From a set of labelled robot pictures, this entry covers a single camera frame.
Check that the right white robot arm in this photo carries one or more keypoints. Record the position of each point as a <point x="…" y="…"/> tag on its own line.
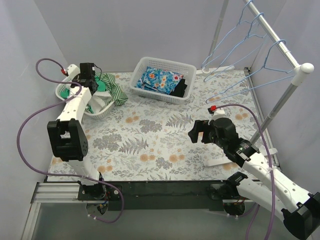
<point x="298" y="208"/>

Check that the aluminium frame rail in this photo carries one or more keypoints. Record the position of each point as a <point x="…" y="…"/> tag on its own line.
<point x="48" y="192"/>

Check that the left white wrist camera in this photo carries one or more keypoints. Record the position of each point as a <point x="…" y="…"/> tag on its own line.
<point x="72" y="71"/>

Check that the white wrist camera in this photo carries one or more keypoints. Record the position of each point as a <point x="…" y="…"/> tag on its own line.
<point x="216" y="113"/>
<point x="72" y="71"/>

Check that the far blue wire hanger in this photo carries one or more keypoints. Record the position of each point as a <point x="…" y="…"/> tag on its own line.
<point x="237" y="39"/>

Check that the silver clothes rack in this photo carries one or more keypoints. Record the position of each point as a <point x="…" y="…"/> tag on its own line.
<point x="294" y="130"/>

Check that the white rectangular basket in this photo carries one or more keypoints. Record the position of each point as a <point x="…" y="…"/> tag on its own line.
<point x="189" y="72"/>

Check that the blue floral cloth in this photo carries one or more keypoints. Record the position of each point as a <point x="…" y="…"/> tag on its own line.
<point x="159" y="80"/>

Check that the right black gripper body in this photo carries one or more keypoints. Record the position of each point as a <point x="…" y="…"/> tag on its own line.
<point x="205" y="132"/>

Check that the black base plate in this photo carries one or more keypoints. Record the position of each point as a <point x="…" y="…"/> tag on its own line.
<point x="212" y="195"/>

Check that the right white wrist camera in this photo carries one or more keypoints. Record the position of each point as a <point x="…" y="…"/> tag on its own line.
<point x="216" y="113"/>

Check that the black cloth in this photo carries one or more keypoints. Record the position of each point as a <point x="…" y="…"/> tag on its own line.
<point x="180" y="89"/>

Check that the floral table mat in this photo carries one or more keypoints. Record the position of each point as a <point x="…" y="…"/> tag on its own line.
<point x="147" y="139"/>

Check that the white tank top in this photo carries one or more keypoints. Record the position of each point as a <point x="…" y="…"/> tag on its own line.
<point x="99" y="101"/>

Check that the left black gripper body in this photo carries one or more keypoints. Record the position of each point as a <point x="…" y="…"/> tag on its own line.
<point x="88" y="82"/>

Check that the green striped garment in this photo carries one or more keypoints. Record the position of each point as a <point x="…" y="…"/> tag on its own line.
<point x="115" y="87"/>

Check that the green shirt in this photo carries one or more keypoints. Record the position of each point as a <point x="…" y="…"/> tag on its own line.
<point x="63" y="92"/>

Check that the white oval laundry basket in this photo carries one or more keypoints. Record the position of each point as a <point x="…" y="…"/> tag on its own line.
<point x="104" y="112"/>

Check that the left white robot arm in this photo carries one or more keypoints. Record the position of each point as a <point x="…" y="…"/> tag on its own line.
<point x="67" y="137"/>

